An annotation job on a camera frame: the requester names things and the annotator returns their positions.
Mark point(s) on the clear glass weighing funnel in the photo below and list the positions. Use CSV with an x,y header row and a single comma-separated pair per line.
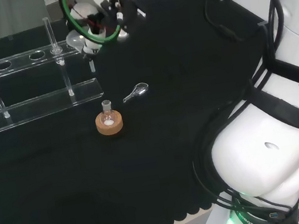
x,y
136,91

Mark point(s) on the small round-bottom glass flask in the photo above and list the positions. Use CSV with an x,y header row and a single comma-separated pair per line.
x,y
107,115

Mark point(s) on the black bench cloth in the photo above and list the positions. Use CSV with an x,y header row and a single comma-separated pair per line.
x,y
114,139

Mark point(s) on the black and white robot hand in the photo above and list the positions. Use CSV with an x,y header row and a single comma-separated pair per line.
x,y
112,10

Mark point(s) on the clear acrylic funnel stand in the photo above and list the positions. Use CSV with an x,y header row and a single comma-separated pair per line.
x,y
33,87

